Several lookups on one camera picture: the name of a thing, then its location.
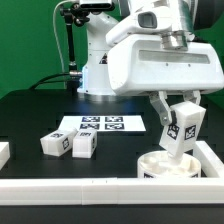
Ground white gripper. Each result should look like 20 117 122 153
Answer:
107 34 224 126

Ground white round stool seat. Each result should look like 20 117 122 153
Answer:
137 150 201 178

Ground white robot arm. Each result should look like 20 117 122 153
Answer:
80 0 224 125

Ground white marker sheet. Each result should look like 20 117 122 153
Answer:
59 115 145 132

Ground white front border rail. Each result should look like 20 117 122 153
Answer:
0 178 224 205

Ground black camera stand pole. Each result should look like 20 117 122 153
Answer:
60 3 89 92

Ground black cables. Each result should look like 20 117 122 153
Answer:
29 73 81 90

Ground white cable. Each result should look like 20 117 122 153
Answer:
52 0 74 73

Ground white left border rail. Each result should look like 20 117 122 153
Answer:
0 142 10 170

